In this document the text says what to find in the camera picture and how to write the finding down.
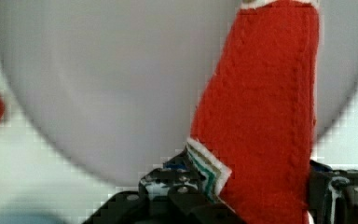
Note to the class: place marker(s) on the red felt ketchup bottle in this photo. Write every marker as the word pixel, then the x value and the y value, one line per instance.
pixel 252 133

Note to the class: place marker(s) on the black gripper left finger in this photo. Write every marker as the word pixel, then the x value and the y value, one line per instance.
pixel 171 194

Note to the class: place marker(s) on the grey round plate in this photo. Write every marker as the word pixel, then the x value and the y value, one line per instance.
pixel 113 84

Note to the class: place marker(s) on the blue round cup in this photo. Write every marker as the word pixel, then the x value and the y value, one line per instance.
pixel 22 217

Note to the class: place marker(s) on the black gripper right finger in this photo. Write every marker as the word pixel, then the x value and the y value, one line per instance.
pixel 333 195

